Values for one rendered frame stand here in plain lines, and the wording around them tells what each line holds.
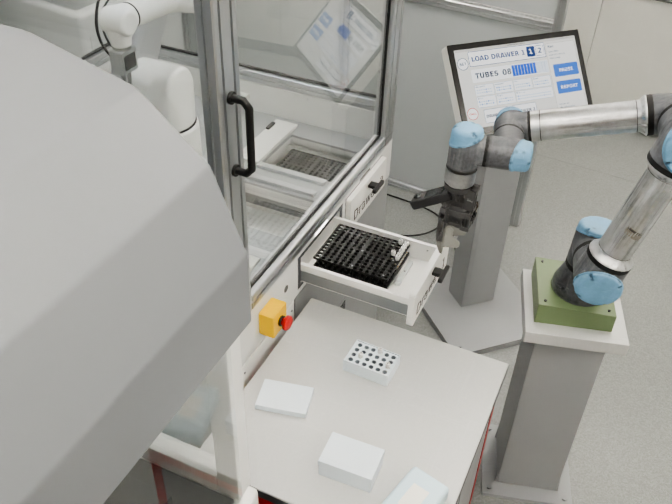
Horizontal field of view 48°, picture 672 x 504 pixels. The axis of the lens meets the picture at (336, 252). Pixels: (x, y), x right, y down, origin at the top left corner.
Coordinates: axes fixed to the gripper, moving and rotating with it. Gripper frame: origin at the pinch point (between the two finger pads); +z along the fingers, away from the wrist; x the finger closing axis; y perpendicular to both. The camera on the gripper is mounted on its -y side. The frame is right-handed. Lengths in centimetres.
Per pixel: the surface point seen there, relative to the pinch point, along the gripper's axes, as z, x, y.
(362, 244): 10.5, 3.0, -23.1
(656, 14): 27, 286, 32
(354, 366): 21.3, -31.5, -9.8
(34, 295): -65, -113, -17
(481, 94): -6, 77, -12
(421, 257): 15.6, 11.4, -7.7
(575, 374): 42, 12, 43
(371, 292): 12.6, -12.6, -13.7
